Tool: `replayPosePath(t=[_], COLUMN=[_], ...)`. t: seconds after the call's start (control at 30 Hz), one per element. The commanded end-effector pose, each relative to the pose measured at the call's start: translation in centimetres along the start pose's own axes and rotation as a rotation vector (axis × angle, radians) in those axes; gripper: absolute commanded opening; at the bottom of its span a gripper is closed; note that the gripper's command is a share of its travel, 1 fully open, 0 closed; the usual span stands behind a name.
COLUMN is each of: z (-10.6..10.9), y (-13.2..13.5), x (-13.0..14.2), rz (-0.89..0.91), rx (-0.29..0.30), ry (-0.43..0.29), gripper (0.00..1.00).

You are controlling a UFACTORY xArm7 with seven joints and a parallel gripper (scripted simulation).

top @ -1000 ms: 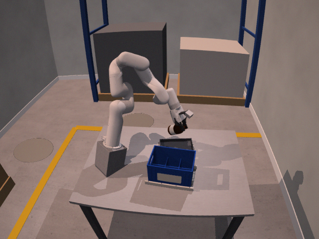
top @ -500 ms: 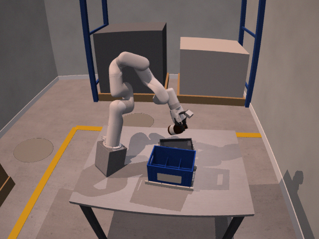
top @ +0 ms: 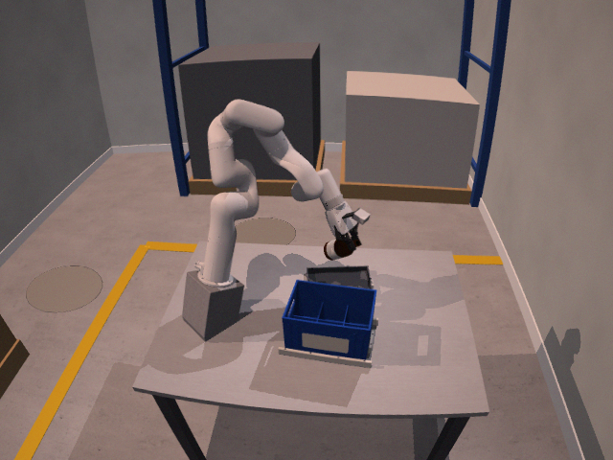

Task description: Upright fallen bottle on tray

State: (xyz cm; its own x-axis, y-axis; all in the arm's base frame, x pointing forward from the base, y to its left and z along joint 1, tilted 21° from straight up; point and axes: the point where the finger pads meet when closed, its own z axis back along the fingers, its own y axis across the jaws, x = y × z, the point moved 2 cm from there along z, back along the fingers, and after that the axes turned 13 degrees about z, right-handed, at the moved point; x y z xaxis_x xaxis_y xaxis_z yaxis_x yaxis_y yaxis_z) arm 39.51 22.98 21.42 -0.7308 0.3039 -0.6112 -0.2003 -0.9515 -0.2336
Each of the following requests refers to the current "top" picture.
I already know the blue plastic crate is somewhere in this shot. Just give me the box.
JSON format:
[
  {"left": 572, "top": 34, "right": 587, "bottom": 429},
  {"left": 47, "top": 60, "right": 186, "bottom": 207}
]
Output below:
[{"left": 282, "top": 280, "right": 376, "bottom": 360}]

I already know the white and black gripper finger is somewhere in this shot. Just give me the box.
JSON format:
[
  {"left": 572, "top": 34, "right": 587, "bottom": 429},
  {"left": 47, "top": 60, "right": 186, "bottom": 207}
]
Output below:
[
  {"left": 349, "top": 223, "right": 362, "bottom": 245},
  {"left": 334, "top": 225, "right": 356, "bottom": 251}
]

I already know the brown glass bottle with white label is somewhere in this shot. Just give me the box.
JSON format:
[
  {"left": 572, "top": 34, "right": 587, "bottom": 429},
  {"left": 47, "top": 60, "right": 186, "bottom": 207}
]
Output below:
[{"left": 324, "top": 240, "right": 360, "bottom": 261}]

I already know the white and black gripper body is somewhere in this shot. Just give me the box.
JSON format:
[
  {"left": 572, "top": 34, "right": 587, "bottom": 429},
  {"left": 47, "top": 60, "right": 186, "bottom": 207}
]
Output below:
[{"left": 325, "top": 200, "right": 357, "bottom": 237}]

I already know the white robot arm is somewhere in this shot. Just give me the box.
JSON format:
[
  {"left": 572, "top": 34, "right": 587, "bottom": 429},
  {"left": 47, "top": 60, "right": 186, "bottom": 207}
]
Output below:
[{"left": 194, "top": 100, "right": 344, "bottom": 288}]

